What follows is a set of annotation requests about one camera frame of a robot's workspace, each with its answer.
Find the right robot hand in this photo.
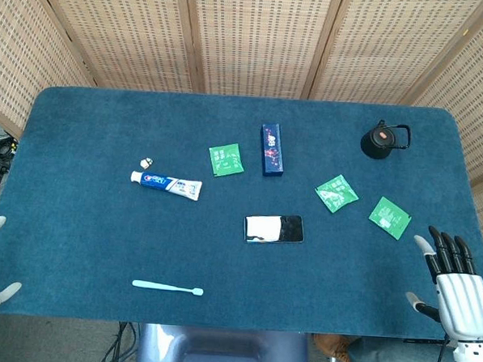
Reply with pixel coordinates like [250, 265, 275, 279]
[402, 224, 483, 351]

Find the black smartphone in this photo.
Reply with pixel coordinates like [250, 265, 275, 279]
[243, 212, 306, 246]

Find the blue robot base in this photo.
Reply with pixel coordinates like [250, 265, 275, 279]
[133, 322, 312, 362]

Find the person's leg in jeans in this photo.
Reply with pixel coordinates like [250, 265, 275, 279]
[345, 335, 461, 362]

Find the green sachet packet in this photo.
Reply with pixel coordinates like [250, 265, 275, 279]
[313, 172, 361, 215]
[366, 195, 413, 242]
[207, 141, 247, 179]

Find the blue table cloth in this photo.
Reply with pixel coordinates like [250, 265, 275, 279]
[0, 83, 483, 343]

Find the brown shoe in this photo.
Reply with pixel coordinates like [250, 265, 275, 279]
[311, 333, 354, 362]

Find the light blue toothbrush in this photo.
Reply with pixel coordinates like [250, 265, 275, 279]
[131, 279, 205, 297]

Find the white blue toothpaste tube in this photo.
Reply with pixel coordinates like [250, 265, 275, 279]
[129, 170, 204, 202]

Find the dark blue rectangular box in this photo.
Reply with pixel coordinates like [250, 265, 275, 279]
[258, 122, 288, 178]

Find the woven bamboo folding screen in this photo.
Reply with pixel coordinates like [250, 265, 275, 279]
[0, 0, 483, 259]

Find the black cable under table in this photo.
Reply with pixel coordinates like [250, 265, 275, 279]
[99, 321, 138, 362]

